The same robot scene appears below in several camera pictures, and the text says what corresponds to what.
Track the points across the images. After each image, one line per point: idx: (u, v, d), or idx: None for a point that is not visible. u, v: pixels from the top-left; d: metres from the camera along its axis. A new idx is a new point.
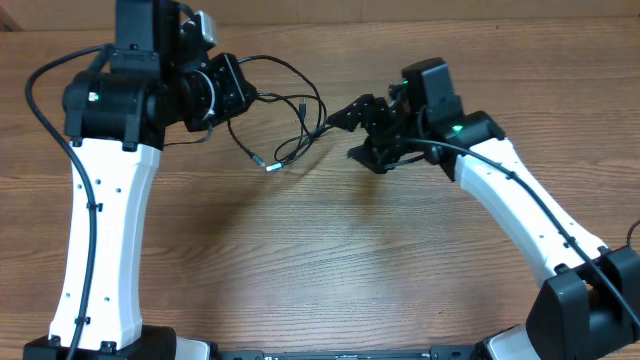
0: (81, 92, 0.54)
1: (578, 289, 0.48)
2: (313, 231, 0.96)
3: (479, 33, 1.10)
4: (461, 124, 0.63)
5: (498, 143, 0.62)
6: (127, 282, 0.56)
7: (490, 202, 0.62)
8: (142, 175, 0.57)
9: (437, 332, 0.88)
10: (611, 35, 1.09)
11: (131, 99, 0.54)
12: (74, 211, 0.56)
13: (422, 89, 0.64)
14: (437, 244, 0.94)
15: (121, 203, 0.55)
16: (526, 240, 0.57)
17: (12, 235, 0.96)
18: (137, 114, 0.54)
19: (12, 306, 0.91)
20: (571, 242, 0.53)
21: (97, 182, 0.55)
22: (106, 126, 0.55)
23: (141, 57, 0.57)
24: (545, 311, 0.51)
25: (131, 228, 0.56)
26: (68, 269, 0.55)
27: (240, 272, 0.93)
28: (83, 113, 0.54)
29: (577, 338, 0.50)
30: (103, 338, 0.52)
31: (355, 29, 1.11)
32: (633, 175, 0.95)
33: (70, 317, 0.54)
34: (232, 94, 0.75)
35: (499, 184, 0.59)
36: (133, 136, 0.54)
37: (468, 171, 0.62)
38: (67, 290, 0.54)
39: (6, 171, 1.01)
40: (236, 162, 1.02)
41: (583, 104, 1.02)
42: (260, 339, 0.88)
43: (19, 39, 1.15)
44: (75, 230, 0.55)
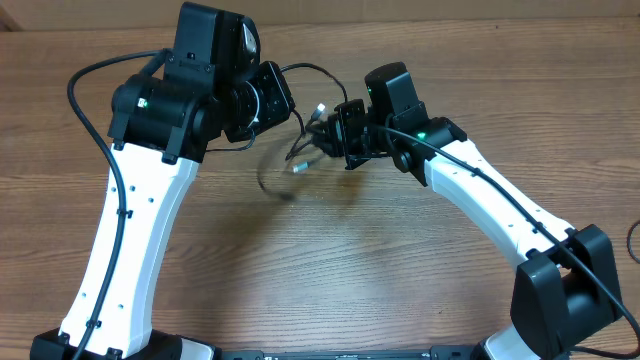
0: (132, 97, 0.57)
1: (549, 270, 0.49)
2: (313, 231, 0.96)
3: (479, 33, 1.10)
4: (425, 131, 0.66)
5: (462, 144, 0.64)
6: (144, 289, 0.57)
7: (463, 203, 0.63)
8: (176, 187, 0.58)
9: (437, 332, 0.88)
10: (611, 35, 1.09)
11: (180, 112, 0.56)
12: (105, 213, 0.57)
13: (387, 99, 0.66)
14: (437, 244, 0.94)
15: (151, 213, 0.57)
16: (499, 234, 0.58)
17: (12, 234, 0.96)
18: (183, 128, 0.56)
19: (11, 306, 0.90)
20: (539, 226, 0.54)
21: (131, 189, 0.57)
22: (151, 133, 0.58)
23: (197, 68, 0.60)
24: (524, 296, 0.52)
25: (157, 238, 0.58)
26: (89, 268, 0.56)
27: (240, 272, 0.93)
28: (130, 117, 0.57)
29: (556, 319, 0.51)
30: (109, 344, 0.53)
31: (355, 29, 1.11)
32: (633, 175, 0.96)
33: (82, 317, 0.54)
34: (277, 100, 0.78)
35: (464, 181, 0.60)
36: (175, 148, 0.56)
37: (438, 173, 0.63)
38: (84, 290, 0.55)
39: (7, 171, 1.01)
40: (236, 162, 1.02)
41: (583, 105, 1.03)
42: (260, 340, 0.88)
43: (19, 39, 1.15)
44: (103, 231, 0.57)
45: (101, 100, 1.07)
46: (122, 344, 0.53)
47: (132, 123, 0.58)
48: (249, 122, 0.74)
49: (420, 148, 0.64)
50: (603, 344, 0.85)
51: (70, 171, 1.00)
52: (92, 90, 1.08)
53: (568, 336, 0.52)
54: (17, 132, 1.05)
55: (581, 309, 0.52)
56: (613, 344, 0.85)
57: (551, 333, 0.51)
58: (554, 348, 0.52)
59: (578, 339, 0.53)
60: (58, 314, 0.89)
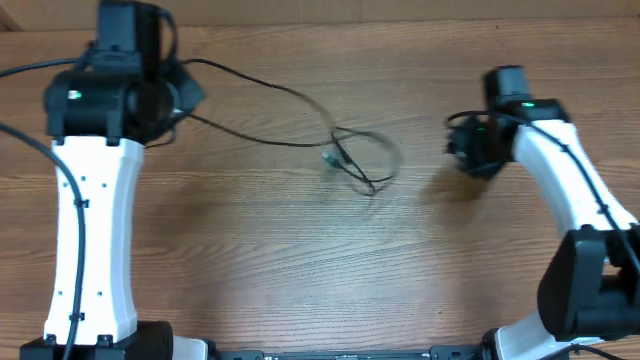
0: (62, 92, 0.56)
1: (598, 245, 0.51)
2: (313, 231, 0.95)
3: (479, 33, 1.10)
4: (532, 102, 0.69)
5: (562, 125, 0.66)
6: (118, 276, 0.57)
7: (540, 172, 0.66)
8: (127, 169, 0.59)
9: (437, 332, 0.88)
10: (611, 35, 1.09)
11: (112, 95, 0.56)
12: (61, 210, 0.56)
13: (496, 83, 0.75)
14: (438, 244, 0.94)
15: (108, 198, 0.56)
16: (562, 205, 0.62)
17: (11, 235, 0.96)
18: (118, 110, 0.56)
19: (12, 306, 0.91)
20: (604, 209, 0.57)
21: (82, 179, 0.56)
22: (88, 123, 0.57)
23: (122, 58, 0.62)
24: (563, 263, 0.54)
25: (118, 223, 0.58)
26: (58, 267, 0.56)
27: (240, 272, 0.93)
28: (65, 111, 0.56)
29: (582, 296, 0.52)
30: (99, 332, 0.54)
31: (354, 29, 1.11)
32: (633, 175, 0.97)
33: (63, 315, 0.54)
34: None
35: (552, 155, 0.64)
36: (116, 130, 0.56)
37: (528, 142, 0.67)
38: (59, 288, 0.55)
39: (6, 171, 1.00)
40: (236, 162, 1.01)
41: (583, 105, 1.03)
42: (260, 339, 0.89)
43: (19, 40, 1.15)
44: (63, 228, 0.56)
45: None
46: (111, 329, 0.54)
47: (68, 115, 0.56)
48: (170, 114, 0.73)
49: (522, 113, 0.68)
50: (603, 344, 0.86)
51: None
52: None
53: (586, 320, 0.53)
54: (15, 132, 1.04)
55: (613, 303, 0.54)
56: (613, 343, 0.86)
57: (571, 307, 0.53)
58: (566, 325, 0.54)
59: (593, 331, 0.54)
60: None
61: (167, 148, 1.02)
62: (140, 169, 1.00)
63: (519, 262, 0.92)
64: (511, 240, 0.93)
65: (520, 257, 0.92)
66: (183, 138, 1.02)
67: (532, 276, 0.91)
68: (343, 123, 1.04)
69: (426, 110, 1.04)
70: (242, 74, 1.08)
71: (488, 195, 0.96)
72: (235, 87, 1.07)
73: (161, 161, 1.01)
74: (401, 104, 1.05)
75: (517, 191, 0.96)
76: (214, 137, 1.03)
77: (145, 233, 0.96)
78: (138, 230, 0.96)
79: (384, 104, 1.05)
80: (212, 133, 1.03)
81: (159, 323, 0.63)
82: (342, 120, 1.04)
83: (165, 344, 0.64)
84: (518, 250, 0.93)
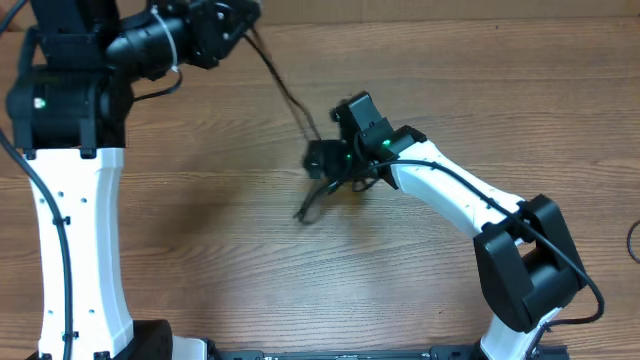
0: (24, 97, 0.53)
1: (503, 239, 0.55)
2: (313, 231, 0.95)
3: (479, 33, 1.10)
4: (389, 139, 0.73)
5: (422, 145, 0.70)
6: (109, 287, 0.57)
7: (425, 193, 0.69)
8: (107, 178, 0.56)
9: (437, 332, 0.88)
10: (611, 35, 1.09)
11: (83, 101, 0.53)
12: (41, 227, 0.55)
13: (352, 120, 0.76)
14: (437, 244, 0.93)
15: (89, 214, 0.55)
16: (459, 216, 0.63)
17: (10, 235, 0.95)
18: (91, 118, 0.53)
19: (12, 306, 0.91)
20: (491, 202, 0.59)
21: (59, 195, 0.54)
22: (60, 132, 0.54)
23: (76, 42, 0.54)
24: (487, 268, 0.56)
25: (104, 235, 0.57)
26: (46, 287, 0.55)
27: (241, 272, 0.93)
28: (31, 122, 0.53)
29: (519, 287, 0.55)
30: (95, 350, 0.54)
31: (355, 29, 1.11)
32: (633, 175, 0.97)
33: (56, 334, 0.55)
34: (199, 51, 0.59)
35: (428, 177, 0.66)
36: (90, 141, 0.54)
37: (404, 173, 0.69)
38: (49, 307, 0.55)
39: (5, 171, 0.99)
40: (237, 162, 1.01)
41: (584, 105, 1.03)
42: (260, 339, 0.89)
43: None
44: (45, 245, 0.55)
45: None
46: (106, 346, 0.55)
47: (37, 121, 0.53)
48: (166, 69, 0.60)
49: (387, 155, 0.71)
50: (601, 343, 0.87)
51: None
52: None
53: (534, 306, 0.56)
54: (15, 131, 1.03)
55: (547, 280, 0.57)
56: (613, 344, 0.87)
57: (516, 300, 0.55)
58: (522, 319, 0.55)
59: (545, 308, 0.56)
60: None
61: (167, 148, 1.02)
62: (142, 169, 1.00)
63: None
64: None
65: None
66: (183, 138, 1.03)
67: None
68: None
69: (426, 110, 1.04)
70: (241, 73, 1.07)
71: None
72: (236, 86, 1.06)
73: (162, 161, 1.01)
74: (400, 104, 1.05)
75: (516, 190, 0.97)
76: (214, 137, 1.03)
77: (145, 233, 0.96)
78: (139, 231, 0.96)
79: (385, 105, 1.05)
80: (212, 134, 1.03)
81: (159, 321, 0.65)
82: None
83: (165, 342, 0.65)
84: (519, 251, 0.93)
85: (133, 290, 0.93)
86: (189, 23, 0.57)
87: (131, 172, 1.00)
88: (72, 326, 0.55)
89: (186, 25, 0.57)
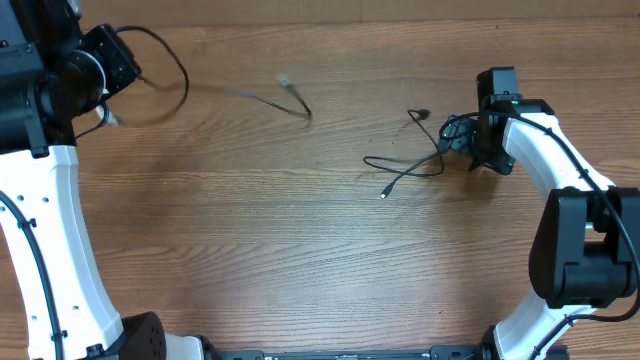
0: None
1: (580, 201, 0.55)
2: (313, 231, 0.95)
3: (479, 33, 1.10)
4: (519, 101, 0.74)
5: (546, 115, 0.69)
6: (89, 283, 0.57)
7: (526, 156, 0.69)
8: (65, 174, 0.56)
9: (437, 332, 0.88)
10: (611, 35, 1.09)
11: (23, 101, 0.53)
12: (7, 236, 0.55)
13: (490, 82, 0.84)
14: (438, 244, 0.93)
15: (52, 213, 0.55)
16: (549, 179, 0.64)
17: None
18: (35, 117, 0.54)
19: (13, 307, 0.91)
20: (584, 173, 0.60)
21: (20, 199, 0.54)
22: (7, 134, 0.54)
23: (17, 53, 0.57)
24: (549, 225, 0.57)
25: (74, 231, 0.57)
26: (25, 295, 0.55)
27: (240, 272, 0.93)
28: None
29: (567, 254, 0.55)
30: (86, 344, 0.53)
31: (354, 29, 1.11)
32: (632, 175, 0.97)
33: (42, 338, 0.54)
34: (115, 72, 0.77)
35: (536, 139, 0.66)
36: (39, 139, 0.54)
37: (516, 132, 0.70)
38: (32, 313, 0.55)
39: None
40: (236, 162, 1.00)
41: (584, 105, 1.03)
42: (260, 339, 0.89)
43: None
44: (15, 252, 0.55)
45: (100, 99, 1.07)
46: (96, 339, 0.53)
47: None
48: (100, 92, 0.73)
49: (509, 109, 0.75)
50: (600, 344, 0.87)
51: None
52: None
53: (573, 279, 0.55)
54: None
55: (600, 265, 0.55)
56: (611, 343, 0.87)
57: (558, 265, 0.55)
58: (554, 283, 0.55)
59: (581, 293, 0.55)
60: None
61: (168, 148, 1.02)
62: (142, 169, 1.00)
63: (519, 262, 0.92)
64: (511, 241, 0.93)
65: (521, 257, 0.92)
66: (184, 138, 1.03)
67: None
68: (344, 122, 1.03)
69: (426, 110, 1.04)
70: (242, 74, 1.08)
71: (491, 195, 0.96)
72: (236, 87, 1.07)
73: (162, 161, 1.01)
74: (400, 104, 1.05)
75: (518, 190, 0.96)
76: (214, 138, 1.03)
77: (146, 233, 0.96)
78: (139, 231, 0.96)
79: (385, 105, 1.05)
80: (212, 134, 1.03)
81: (146, 313, 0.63)
82: (342, 120, 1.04)
83: (156, 333, 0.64)
84: (518, 250, 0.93)
85: (134, 290, 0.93)
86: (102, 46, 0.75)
87: (132, 172, 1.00)
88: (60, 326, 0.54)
89: (100, 53, 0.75)
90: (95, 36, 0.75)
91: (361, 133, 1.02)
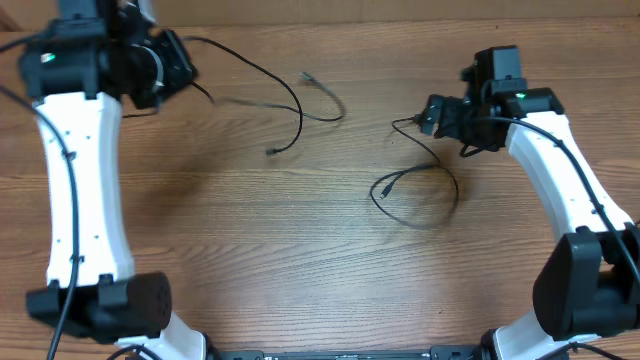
0: (34, 61, 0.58)
1: (592, 248, 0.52)
2: (313, 231, 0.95)
3: (479, 33, 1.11)
4: (525, 93, 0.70)
5: (555, 116, 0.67)
6: (113, 222, 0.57)
7: (532, 166, 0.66)
8: (107, 122, 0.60)
9: (437, 332, 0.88)
10: (610, 36, 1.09)
11: (85, 54, 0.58)
12: (50, 164, 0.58)
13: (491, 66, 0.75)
14: (438, 244, 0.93)
15: (91, 149, 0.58)
16: (556, 201, 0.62)
17: (11, 235, 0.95)
18: (92, 67, 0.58)
19: (12, 307, 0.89)
20: (599, 209, 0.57)
21: (66, 133, 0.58)
22: (66, 83, 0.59)
23: (86, 25, 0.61)
24: (558, 270, 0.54)
25: (107, 171, 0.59)
26: (55, 219, 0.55)
27: (240, 272, 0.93)
28: (41, 76, 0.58)
29: (577, 301, 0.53)
30: (99, 272, 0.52)
31: (355, 29, 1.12)
32: (633, 175, 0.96)
33: (63, 260, 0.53)
34: (174, 67, 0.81)
35: (546, 151, 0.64)
36: (92, 84, 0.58)
37: (522, 138, 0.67)
38: (58, 236, 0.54)
39: (7, 171, 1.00)
40: (236, 162, 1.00)
41: (584, 105, 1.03)
42: (260, 340, 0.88)
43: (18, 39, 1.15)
44: (54, 180, 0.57)
45: None
46: (111, 268, 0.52)
47: (48, 81, 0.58)
48: (154, 86, 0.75)
49: (513, 104, 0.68)
50: (602, 344, 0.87)
51: None
52: None
53: (582, 321, 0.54)
54: (18, 132, 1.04)
55: (608, 303, 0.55)
56: (611, 343, 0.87)
57: (567, 310, 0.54)
58: (563, 325, 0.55)
59: (588, 330, 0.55)
60: None
61: (168, 148, 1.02)
62: (142, 169, 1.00)
63: (519, 262, 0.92)
64: (511, 240, 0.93)
65: (521, 257, 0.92)
66: (184, 138, 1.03)
67: (532, 276, 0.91)
68: (344, 122, 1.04)
69: None
70: (242, 75, 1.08)
71: (489, 195, 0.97)
72: (236, 87, 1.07)
73: (162, 161, 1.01)
74: (399, 103, 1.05)
75: (516, 190, 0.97)
76: (214, 138, 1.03)
77: (145, 233, 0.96)
78: (139, 231, 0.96)
79: (385, 105, 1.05)
80: (212, 135, 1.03)
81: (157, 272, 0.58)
82: (342, 120, 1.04)
83: (164, 296, 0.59)
84: (518, 250, 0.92)
85: None
86: (164, 45, 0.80)
87: (132, 171, 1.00)
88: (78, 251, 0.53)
89: (162, 52, 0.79)
90: (159, 38, 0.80)
91: (361, 133, 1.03)
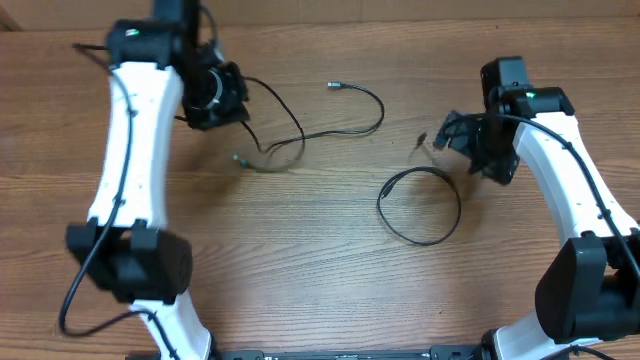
0: (120, 35, 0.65)
1: (596, 253, 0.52)
2: (313, 231, 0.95)
3: (479, 33, 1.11)
4: (536, 93, 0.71)
5: (565, 117, 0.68)
6: (157, 184, 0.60)
7: (539, 169, 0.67)
8: (169, 96, 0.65)
9: (437, 332, 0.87)
10: (610, 35, 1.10)
11: (164, 36, 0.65)
12: (113, 120, 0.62)
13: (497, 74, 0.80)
14: (438, 245, 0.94)
15: (151, 112, 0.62)
16: (561, 206, 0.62)
17: (10, 235, 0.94)
18: (166, 46, 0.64)
19: (11, 307, 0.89)
20: (605, 214, 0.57)
21: (134, 94, 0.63)
22: (141, 55, 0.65)
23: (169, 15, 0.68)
24: (563, 274, 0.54)
25: (160, 139, 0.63)
26: (106, 163, 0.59)
27: (240, 272, 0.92)
28: (123, 46, 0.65)
29: (580, 304, 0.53)
30: (137, 216, 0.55)
31: (355, 29, 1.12)
32: (633, 175, 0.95)
33: (107, 199, 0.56)
34: (234, 92, 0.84)
35: (554, 152, 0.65)
36: (164, 59, 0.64)
37: (531, 140, 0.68)
38: (106, 180, 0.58)
39: (7, 171, 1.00)
40: (237, 162, 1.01)
41: (583, 104, 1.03)
42: (260, 339, 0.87)
43: (19, 39, 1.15)
44: (113, 132, 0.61)
45: (101, 100, 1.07)
46: (148, 214, 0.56)
47: (128, 56, 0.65)
48: (208, 102, 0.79)
49: (523, 104, 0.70)
50: (603, 344, 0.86)
51: (69, 171, 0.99)
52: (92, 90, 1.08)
53: (583, 325, 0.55)
54: (18, 132, 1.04)
55: (613, 307, 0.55)
56: (613, 344, 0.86)
57: (570, 313, 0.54)
58: (564, 329, 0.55)
59: (590, 333, 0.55)
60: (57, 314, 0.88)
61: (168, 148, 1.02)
62: None
63: (519, 262, 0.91)
64: (511, 240, 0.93)
65: (521, 257, 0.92)
66: (184, 138, 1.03)
67: (532, 276, 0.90)
68: (345, 122, 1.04)
69: (426, 110, 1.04)
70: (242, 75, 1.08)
71: (489, 195, 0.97)
72: None
73: None
74: (399, 103, 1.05)
75: (516, 190, 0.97)
76: (215, 138, 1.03)
77: None
78: None
79: (385, 104, 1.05)
80: (213, 135, 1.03)
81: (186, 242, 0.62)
82: (342, 120, 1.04)
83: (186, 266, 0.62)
84: (518, 250, 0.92)
85: None
86: (227, 74, 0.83)
87: None
88: (122, 194, 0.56)
89: (224, 78, 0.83)
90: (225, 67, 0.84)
91: (361, 133, 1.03)
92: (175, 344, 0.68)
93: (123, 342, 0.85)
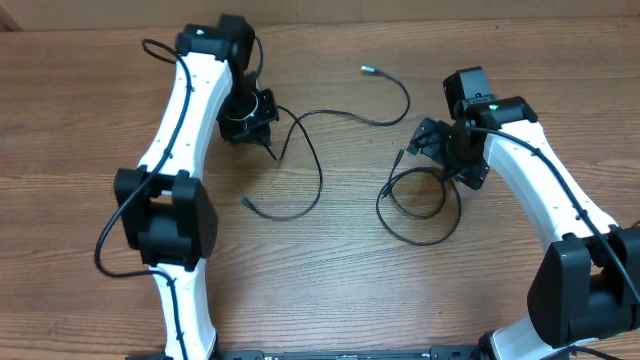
0: (190, 33, 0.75)
1: (580, 254, 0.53)
2: (313, 231, 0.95)
3: (479, 33, 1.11)
4: (498, 104, 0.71)
5: (529, 126, 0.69)
6: (200, 153, 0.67)
7: (513, 178, 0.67)
8: (220, 86, 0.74)
9: (437, 332, 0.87)
10: (610, 35, 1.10)
11: (226, 39, 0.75)
12: (172, 93, 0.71)
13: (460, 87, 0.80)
14: (437, 244, 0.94)
15: (205, 92, 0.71)
16: (540, 212, 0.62)
17: (10, 234, 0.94)
18: (224, 46, 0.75)
19: (10, 306, 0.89)
20: (582, 214, 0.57)
21: (194, 76, 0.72)
22: (203, 50, 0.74)
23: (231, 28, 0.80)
24: (549, 277, 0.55)
25: (208, 118, 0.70)
26: (162, 125, 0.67)
27: (240, 272, 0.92)
28: (191, 39, 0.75)
29: (571, 307, 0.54)
30: (180, 168, 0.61)
31: (355, 29, 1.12)
32: (633, 175, 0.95)
33: (157, 152, 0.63)
34: (266, 110, 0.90)
35: (524, 160, 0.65)
36: (222, 53, 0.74)
37: (500, 150, 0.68)
38: (158, 138, 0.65)
39: (7, 171, 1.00)
40: (237, 163, 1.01)
41: (583, 105, 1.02)
42: (260, 339, 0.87)
43: (19, 39, 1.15)
44: (171, 103, 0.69)
45: (101, 100, 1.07)
46: (190, 168, 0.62)
47: (193, 47, 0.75)
48: (245, 115, 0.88)
49: (488, 116, 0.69)
50: (602, 344, 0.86)
51: (69, 172, 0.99)
52: (93, 90, 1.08)
53: (578, 328, 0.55)
54: (18, 132, 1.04)
55: (602, 306, 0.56)
56: (612, 344, 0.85)
57: (563, 318, 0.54)
58: (560, 335, 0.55)
59: (586, 334, 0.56)
60: (57, 314, 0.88)
61: None
62: None
63: (519, 262, 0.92)
64: (510, 241, 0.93)
65: (521, 257, 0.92)
66: None
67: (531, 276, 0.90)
68: (345, 122, 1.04)
69: (426, 110, 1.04)
70: None
71: (489, 196, 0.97)
72: None
73: None
74: (399, 103, 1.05)
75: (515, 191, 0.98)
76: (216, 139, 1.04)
77: None
78: None
79: (385, 104, 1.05)
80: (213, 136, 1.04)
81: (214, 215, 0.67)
82: (342, 120, 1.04)
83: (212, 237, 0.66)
84: (518, 250, 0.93)
85: None
86: (263, 97, 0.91)
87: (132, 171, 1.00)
88: (171, 149, 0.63)
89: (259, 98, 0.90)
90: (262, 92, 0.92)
91: (361, 133, 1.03)
92: (183, 331, 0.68)
93: (123, 342, 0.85)
